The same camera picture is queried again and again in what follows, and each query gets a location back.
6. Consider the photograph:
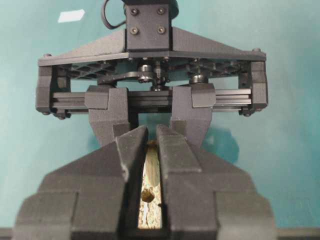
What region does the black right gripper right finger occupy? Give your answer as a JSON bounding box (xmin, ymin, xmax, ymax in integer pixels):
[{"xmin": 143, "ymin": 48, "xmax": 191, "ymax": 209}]
[{"xmin": 156, "ymin": 125, "xmax": 277, "ymax": 240}]

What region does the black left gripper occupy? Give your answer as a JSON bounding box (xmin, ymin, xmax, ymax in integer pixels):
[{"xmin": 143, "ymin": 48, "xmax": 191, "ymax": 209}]
[{"xmin": 35, "ymin": 26, "xmax": 268, "ymax": 147}]

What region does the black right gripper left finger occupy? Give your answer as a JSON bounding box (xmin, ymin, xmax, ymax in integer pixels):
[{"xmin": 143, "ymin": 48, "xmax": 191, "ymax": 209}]
[{"xmin": 14, "ymin": 126, "xmax": 148, "ymax": 240}]

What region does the white wooden board with hole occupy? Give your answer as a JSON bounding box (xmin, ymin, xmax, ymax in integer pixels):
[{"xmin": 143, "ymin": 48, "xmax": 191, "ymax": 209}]
[{"xmin": 138, "ymin": 145, "xmax": 162, "ymax": 229}]

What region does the small wooden rod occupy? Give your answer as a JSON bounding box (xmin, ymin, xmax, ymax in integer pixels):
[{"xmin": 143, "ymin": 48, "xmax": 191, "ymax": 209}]
[{"xmin": 147, "ymin": 140, "xmax": 157, "ymax": 149}]

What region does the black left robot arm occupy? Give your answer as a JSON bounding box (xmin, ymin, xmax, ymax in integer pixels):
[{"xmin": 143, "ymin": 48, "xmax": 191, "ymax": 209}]
[{"xmin": 35, "ymin": 0, "xmax": 268, "ymax": 146}]

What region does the white tape patch large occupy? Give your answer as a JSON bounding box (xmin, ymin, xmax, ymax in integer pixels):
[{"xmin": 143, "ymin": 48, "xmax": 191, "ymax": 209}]
[{"xmin": 57, "ymin": 9, "xmax": 86, "ymax": 23}]

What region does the thin black cable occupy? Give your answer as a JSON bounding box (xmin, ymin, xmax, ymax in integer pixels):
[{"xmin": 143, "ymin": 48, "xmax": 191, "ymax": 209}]
[{"xmin": 101, "ymin": 0, "xmax": 126, "ymax": 29}]

